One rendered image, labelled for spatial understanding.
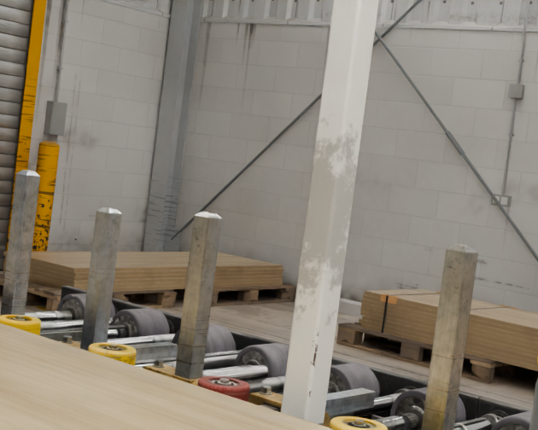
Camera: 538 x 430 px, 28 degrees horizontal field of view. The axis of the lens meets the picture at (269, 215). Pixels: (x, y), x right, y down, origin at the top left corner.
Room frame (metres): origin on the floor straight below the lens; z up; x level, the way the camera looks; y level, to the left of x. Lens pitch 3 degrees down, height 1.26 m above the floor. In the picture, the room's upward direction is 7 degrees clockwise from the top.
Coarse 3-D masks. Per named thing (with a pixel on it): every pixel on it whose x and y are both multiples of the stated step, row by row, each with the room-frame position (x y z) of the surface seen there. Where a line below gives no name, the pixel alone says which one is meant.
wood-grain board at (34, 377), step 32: (0, 352) 1.65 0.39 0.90; (32, 352) 1.68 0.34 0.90; (64, 352) 1.71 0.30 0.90; (0, 384) 1.46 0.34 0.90; (32, 384) 1.48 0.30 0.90; (64, 384) 1.50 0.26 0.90; (96, 384) 1.53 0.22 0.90; (128, 384) 1.55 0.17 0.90; (160, 384) 1.58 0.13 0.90; (0, 416) 1.30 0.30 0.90; (32, 416) 1.31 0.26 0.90; (64, 416) 1.33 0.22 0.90; (96, 416) 1.35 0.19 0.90; (128, 416) 1.37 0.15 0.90; (160, 416) 1.39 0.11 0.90; (192, 416) 1.41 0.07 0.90; (224, 416) 1.43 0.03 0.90; (256, 416) 1.46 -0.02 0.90; (288, 416) 1.48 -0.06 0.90
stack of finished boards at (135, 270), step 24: (48, 264) 7.39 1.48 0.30; (72, 264) 7.40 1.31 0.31; (120, 264) 7.75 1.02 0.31; (144, 264) 7.93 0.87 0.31; (168, 264) 8.12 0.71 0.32; (216, 264) 8.54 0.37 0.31; (240, 264) 8.76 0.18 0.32; (264, 264) 9.00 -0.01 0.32; (120, 288) 7.59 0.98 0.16; (144, 288) 7.79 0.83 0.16; (168, 288) 8.00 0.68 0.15
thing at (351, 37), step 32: (352, 0) 1.54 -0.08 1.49; (352, 32) 1.53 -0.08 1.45; (352, 64) 1.53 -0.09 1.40; (352, 96) 1.54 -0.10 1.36; (320, 128) 1.55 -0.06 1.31; (352, 128) 1.55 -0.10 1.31; (320, 160) 1.55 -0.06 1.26; (352, 160) 1.55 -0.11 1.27; (320, 192) 1.55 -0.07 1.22; (352, 192) 1.56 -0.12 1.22; (320, 224) 1.54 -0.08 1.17; (320, 256) 1.54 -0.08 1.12; (320, 288) 1.53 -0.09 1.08; (320, 320) 1.53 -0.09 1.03; (320, 352) 1.54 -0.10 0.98; (288, 384) 1.55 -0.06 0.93; (320, 384) 1.55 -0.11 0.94; (320, 416) 1.56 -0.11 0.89
